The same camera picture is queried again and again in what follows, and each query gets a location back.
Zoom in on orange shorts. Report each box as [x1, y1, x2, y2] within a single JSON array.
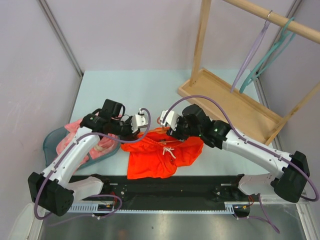
[[121, 132, 204, 180]]

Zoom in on pink garment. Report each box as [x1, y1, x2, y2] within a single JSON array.
[[55, 118, 119, 160]]

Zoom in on purple plastic hanger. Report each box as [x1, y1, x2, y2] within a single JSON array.
[[230, 21, 270, 93]]

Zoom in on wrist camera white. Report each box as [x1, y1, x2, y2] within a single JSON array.
[[131, 108, 149, 133], [159, 110, 179, 131]]

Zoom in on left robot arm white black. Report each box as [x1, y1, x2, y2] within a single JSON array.
[[27, 99, 151, 220]]

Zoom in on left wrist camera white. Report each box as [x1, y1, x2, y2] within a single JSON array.
[[131, 108, 149, 133]]

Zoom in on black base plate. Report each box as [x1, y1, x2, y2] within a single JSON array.
[[85, 175, 259, 211]]

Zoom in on teal plastic basket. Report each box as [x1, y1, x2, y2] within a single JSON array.
[[42, 127, 121, 170]]

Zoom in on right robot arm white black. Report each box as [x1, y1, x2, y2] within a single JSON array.
[[159, 104, 310, 203]]

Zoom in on white slotted cable duct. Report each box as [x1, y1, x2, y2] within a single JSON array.
[[68, 203, 237, 215]]

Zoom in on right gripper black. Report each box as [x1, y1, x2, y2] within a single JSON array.
[[166, 114, 202, 142]]

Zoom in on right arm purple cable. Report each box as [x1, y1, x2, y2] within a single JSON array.
[[159, 94, 320, 234]]

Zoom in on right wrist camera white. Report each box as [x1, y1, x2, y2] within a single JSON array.
[[159, 110, 179, 131]]

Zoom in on wooden clothes rack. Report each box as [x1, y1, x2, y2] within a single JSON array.
[[177, 0, 320, 145]]

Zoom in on aluminium frame rail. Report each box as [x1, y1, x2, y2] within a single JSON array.
[[258, 192, 310, 205]]

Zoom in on orange plastic hanger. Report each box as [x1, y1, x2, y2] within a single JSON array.
[[146, 126, 179, 145]]

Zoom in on teal plastic hanger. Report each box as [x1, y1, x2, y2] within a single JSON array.
[[239, 17, 296, 94]]

